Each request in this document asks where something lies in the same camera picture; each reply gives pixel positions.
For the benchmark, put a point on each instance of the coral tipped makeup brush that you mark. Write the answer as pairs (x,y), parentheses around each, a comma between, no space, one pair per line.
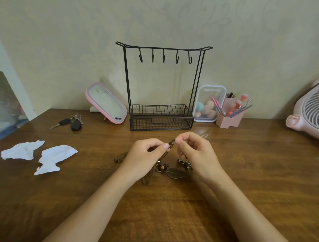
(244,97)

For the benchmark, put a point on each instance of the pink brush holder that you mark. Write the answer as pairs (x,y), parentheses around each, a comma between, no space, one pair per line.
(228,122)

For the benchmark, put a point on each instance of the person's right forearm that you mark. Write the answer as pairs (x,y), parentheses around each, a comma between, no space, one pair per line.
(244,214)

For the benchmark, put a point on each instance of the teal makeup sponge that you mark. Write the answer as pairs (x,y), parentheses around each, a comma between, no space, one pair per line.
(199,106)

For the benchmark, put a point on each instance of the small peach makeup sponge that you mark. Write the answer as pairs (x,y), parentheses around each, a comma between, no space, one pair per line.
(197,114)

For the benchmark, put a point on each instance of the black oval key fob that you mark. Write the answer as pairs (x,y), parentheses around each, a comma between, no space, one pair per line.
(76,126)

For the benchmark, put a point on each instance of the dark cosmetic pencils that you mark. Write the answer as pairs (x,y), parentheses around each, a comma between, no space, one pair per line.
(230,95)

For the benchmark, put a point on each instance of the pink makeup brush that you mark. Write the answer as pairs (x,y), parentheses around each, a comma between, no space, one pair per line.
(238,103)

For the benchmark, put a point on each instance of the pink pig shaped desk fan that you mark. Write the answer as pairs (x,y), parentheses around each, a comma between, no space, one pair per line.
(306,117)

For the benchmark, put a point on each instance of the pink pen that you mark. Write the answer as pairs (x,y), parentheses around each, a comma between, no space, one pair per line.
(214,102)
(219,106)

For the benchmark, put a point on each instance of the person's left hand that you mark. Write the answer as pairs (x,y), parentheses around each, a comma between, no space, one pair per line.
(142,159)

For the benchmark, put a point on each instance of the black headed car key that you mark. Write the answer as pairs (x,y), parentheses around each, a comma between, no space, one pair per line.
(64,122)

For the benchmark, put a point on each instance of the grey purple pencil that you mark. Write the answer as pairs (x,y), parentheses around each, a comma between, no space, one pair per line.
(239,111)

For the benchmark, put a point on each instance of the silver key bunch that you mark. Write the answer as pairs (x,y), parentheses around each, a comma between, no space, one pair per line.
(77,117)

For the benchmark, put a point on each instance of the person's right hand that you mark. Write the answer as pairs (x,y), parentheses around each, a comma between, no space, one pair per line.
(202,157)

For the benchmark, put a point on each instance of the clear plastic container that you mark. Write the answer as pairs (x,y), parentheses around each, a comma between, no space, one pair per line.
(209,93)

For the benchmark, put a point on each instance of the pink framed table mirror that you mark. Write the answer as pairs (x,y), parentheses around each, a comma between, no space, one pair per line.
(106,103)

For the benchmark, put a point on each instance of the person's left forearm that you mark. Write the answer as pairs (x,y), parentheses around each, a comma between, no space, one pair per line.
(92,212)

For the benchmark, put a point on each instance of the white crumpled paper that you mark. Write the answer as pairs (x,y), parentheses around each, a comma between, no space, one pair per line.
(56,154)
(21,150)

